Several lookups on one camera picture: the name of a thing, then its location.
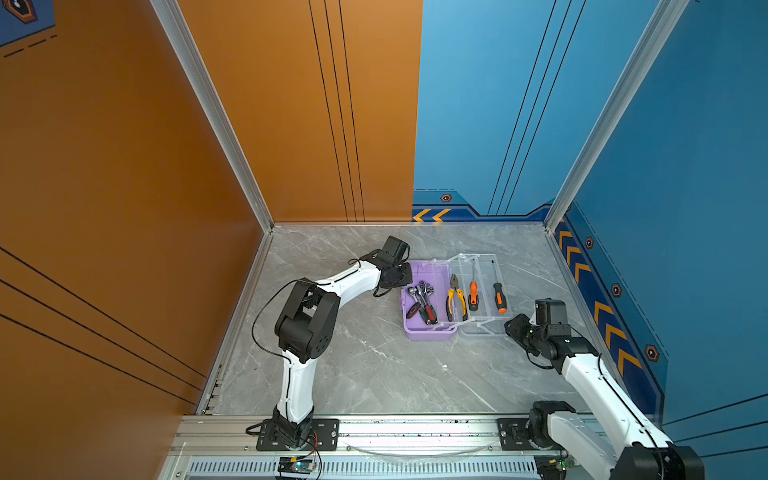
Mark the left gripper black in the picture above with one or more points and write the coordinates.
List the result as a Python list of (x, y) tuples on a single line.
[(406, 278)]

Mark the orange black screwdriver large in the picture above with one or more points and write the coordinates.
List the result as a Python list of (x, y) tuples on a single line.
[(474, 288)]

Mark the green circuit board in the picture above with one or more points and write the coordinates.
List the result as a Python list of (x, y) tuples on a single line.
[(296, 467), (554, 468)]

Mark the aluminium corner post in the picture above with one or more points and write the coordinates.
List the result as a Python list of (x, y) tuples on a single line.
[(176, 29), (652, 40)]

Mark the left aluminium corner post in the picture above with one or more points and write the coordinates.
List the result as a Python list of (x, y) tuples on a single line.
[(176, 29)]

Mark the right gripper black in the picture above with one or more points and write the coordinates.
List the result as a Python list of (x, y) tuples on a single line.
[(514, 327)]

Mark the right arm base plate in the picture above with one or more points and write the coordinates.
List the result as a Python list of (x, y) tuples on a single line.
[(520, 434)]

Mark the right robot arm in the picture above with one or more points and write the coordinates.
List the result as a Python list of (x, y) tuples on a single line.
[(632, 446)]

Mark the orange black screwdriver small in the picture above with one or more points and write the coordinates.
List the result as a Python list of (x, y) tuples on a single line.
[(499, 295)]

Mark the yellow handled pliers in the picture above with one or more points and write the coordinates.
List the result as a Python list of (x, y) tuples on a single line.
[(456, 304)]

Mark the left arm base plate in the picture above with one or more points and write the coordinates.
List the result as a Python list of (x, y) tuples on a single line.
[(320, 433)]

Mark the green handled ratchet wrench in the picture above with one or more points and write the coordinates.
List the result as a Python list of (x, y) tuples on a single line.
[(417, 308)]

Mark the right green circuit board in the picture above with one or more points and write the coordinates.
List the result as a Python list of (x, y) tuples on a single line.
[(554, 468)]

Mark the left green circuit board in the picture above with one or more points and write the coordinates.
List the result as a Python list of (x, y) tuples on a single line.
[(296, 467)]

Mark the purple toolbox base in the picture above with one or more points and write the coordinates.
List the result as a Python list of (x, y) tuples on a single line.
[(436, 273)]

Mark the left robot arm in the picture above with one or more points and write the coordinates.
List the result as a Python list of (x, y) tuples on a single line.
[(306, 325)]

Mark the right aluminium corner post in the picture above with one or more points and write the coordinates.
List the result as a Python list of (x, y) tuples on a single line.
[(652, 40)]

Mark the aluminium front rail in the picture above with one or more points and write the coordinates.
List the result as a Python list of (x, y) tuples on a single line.
[(384, 435)]

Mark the clear toolbox lid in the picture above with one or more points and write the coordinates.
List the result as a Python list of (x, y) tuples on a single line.
[(486, 322)]

